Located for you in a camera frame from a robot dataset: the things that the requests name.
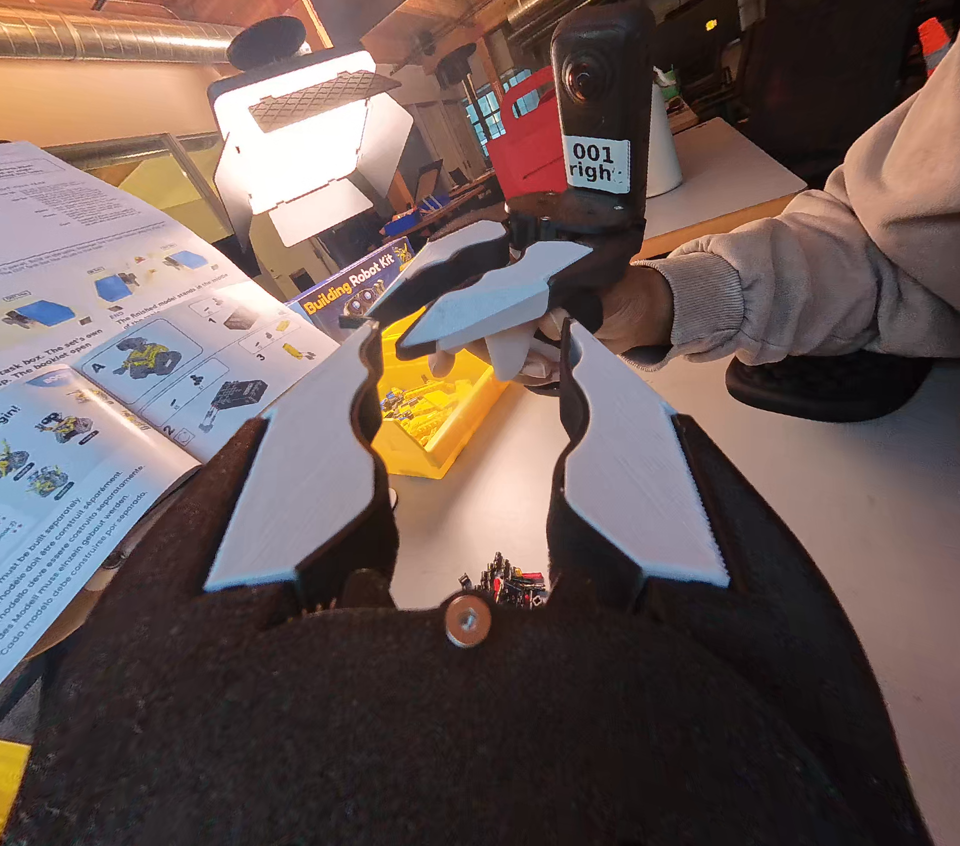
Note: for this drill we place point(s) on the printed task sheet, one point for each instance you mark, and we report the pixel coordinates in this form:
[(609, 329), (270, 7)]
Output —
[(60, 223)]

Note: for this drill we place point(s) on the white cone-shaped object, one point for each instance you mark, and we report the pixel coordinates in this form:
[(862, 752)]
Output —
[(664, 141)]

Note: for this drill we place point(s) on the open instruction booklet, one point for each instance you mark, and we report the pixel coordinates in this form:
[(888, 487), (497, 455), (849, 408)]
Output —
[(75, 523)]

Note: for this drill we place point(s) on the person's right forearm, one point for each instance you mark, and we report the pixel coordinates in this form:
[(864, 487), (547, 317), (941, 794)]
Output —
[(825, 268)]

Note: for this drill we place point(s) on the red plastic crate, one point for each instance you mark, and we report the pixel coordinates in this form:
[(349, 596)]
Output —
[(525, 141)]

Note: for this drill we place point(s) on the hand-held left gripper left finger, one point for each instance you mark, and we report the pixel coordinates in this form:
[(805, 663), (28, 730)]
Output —
[(307, 486)]

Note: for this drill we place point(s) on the blue toy kit box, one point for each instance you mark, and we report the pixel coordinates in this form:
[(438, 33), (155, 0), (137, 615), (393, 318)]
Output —
[(337, 298)]

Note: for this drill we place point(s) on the orange traffic cone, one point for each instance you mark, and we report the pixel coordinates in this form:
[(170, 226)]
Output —
[(934, 40)]

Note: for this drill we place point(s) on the silver ventilation duct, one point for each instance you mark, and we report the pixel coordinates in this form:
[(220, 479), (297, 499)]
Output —
[(112, 36)]

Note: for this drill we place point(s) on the black chair armrest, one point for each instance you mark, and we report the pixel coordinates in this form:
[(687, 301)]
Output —
[(825, 385)]

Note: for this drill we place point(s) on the pile of small building pieces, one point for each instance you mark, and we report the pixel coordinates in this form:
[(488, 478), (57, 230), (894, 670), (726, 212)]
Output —
[(510, 583)]

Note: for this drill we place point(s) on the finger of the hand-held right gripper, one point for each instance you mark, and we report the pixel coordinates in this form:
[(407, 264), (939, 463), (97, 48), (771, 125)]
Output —
[(495, 298), (450, 246)]

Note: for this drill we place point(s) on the grey desk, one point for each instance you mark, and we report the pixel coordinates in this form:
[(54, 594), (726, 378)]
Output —
[(825, 523)]

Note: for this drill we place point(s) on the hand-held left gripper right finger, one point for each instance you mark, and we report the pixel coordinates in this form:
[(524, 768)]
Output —
[(637, 486)]

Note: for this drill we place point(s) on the white background table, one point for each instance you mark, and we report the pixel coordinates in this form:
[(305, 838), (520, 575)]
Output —
[(720, 178)]

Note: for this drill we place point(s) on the LED panel light with barndoors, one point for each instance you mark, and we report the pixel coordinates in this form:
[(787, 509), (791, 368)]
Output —
[(300, 133)]

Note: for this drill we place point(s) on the black office chair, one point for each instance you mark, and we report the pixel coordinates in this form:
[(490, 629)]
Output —
[(825, 36)]

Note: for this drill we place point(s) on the person's right hand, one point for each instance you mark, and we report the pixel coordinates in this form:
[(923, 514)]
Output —
[(645, 313)]

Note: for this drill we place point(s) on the heap of yellow grey pieces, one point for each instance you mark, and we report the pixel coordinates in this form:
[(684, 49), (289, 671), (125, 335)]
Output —
[(412, 411)]

